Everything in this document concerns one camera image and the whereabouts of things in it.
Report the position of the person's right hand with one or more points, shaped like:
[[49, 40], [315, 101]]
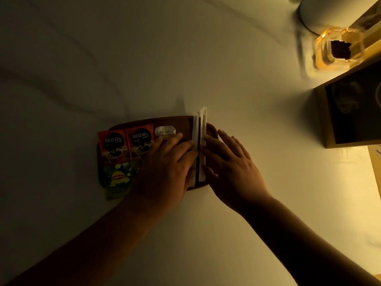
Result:
[[235, 178]]

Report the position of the person's left hand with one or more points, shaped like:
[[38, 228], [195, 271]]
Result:
[[163, 178]]

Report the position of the green Lipton tea packet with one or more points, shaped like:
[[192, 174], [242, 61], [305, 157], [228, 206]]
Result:
[[119, 178]]

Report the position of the brown sugar packet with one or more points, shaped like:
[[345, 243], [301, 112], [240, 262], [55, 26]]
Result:
[[164, 131]]

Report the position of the wooden tray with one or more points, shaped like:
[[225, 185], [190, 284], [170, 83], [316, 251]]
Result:
[[184, 125]]

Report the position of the white stirrer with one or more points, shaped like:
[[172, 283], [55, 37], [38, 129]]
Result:
[[203, 122], [196, 128]]

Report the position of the person's left forearm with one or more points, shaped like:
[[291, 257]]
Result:
[[83, 253]]

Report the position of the person's right forearm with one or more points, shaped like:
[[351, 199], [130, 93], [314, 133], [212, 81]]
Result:
[[303, 253]]

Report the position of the amber glass ashtray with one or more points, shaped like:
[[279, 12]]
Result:
[[323, 56]]

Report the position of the black sign in wooden frame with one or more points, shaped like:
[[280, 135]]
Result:
[[354, 116]]

